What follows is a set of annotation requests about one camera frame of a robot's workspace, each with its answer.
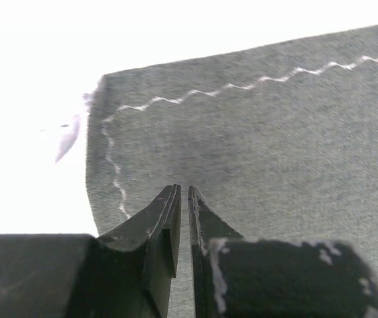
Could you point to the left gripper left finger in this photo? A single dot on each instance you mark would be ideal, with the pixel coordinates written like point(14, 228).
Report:
point(124, 273)

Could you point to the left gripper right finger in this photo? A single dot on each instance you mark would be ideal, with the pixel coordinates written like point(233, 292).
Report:
point(235, 276)

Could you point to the grey cloth placemat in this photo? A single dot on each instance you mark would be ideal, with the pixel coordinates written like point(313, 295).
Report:
point(282, 140)

